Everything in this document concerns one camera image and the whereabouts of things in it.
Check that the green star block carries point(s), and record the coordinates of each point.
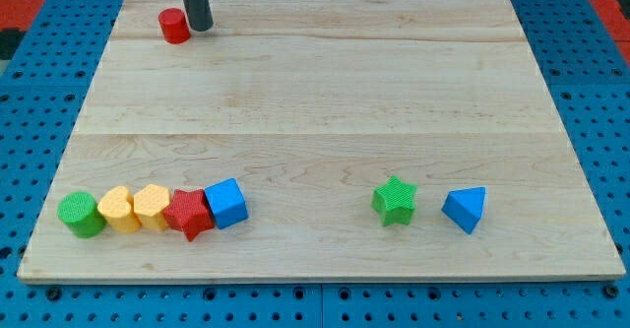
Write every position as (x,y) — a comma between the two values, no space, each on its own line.
(394,201)

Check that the red star block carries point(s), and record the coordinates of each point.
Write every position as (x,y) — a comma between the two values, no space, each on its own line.
(189,213)

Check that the light wooden board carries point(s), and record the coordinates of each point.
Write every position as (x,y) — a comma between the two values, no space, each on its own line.
(310,105)

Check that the blue cube block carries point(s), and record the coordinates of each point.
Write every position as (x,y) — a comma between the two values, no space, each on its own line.
(227,203)

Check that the blue triangle block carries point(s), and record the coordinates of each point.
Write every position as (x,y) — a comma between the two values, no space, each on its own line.
(465,207)

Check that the yellow hexagon block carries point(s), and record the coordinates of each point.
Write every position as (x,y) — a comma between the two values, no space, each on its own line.
(149,203)

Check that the red cylinder block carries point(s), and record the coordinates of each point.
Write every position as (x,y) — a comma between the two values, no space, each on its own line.
(174,26)

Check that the yellow heart block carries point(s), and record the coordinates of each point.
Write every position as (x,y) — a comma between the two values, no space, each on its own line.
(117,207)

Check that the green cylinder block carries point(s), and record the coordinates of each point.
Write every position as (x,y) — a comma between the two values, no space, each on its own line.
(78,212)

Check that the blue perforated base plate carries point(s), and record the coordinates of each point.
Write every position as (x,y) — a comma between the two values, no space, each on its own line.
(49,51)

